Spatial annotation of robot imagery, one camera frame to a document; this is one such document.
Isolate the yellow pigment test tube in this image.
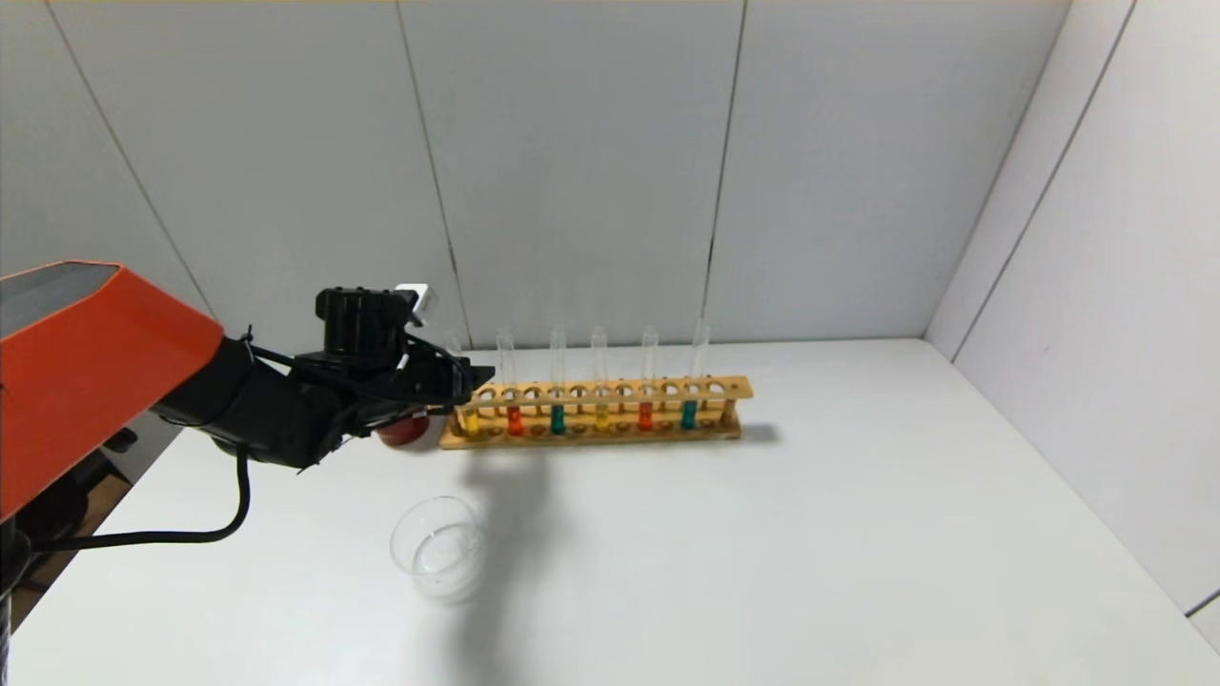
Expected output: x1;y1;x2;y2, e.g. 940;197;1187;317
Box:
445;331;482;437
590;326;611;434

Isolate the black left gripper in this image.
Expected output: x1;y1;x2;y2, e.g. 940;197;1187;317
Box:
396;347;496;406

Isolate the clear glass beaker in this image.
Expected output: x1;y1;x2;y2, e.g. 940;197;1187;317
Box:
389;495;489;601

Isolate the black chair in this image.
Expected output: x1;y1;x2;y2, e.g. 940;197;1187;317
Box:
14;429;134;563

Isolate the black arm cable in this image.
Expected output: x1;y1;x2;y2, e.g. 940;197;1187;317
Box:
29;443;253;552

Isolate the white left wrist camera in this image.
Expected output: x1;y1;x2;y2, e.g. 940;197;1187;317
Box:
394;283;438;322

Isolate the dark red cup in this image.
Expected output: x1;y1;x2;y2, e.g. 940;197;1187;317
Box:
376;412;432;449

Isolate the wooden test tube rack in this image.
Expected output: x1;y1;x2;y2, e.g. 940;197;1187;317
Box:
434;376;754;451

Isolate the teal pigment test tube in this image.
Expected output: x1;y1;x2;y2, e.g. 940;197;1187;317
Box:
680;319;711;431
549;324;568;436

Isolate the red pigment test tube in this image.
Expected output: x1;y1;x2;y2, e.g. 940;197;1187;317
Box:
497;327;526;437
640;325;659;432

